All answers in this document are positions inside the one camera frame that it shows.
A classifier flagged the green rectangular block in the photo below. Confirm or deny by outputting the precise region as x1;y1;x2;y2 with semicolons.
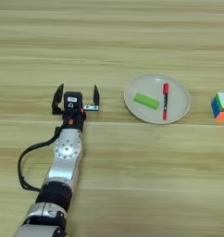
132;93;161;111

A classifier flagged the red and black marker pen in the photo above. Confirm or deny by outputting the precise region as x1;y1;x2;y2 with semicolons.
161;82;170;121

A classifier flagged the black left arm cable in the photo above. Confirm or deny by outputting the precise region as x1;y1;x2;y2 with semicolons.
17;125;65;193

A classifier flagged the round white plate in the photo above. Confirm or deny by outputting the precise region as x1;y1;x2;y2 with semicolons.
123;73;192;125

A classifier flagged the black labelled box left gripper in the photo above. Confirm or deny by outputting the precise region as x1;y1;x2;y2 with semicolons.
63;91;84;111

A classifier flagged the multicoloured puzzle cube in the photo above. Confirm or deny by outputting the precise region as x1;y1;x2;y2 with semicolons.
210;92;224;121

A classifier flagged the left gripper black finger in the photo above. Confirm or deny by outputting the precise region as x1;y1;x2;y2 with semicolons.
51;82;65;116
93;84;100;106

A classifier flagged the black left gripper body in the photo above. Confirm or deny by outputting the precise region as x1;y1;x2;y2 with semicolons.
61;105;100;133

